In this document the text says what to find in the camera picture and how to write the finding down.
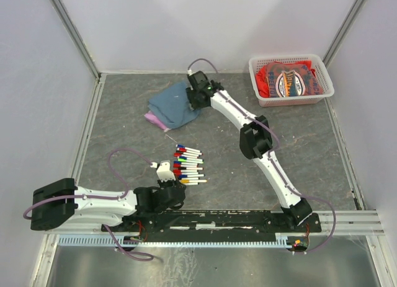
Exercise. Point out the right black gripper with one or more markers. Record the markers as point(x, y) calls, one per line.
point(189, 93)

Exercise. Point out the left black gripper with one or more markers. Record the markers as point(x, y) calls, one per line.
point(162, 183)

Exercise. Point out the blue cloth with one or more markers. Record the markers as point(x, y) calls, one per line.
point(172, 107)

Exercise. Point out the pink cloth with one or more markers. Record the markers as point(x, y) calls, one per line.
point(153, 119)

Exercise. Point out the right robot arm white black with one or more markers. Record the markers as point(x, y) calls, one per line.
point(255, 142)

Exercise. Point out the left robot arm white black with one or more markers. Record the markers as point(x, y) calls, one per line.
point(63, 204)

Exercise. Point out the yellow cap marker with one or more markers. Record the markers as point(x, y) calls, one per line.
point(189, 182)

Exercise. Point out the green cap marker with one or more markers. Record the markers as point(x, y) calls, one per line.
point(190, 160)

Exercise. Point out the blue cap marker with eraser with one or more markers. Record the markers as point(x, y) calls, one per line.
point(182, 148)

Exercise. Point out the white plastic basket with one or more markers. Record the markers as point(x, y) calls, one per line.
point(256, 63)

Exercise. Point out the red printed cloth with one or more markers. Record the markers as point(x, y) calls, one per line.
point(297, 79)

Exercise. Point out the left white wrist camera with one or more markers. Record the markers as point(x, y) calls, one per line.
point(163, 170)

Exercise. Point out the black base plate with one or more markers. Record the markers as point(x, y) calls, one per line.
point(216, 220)

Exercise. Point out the aluminium rail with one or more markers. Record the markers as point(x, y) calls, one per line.
point(338, 222)

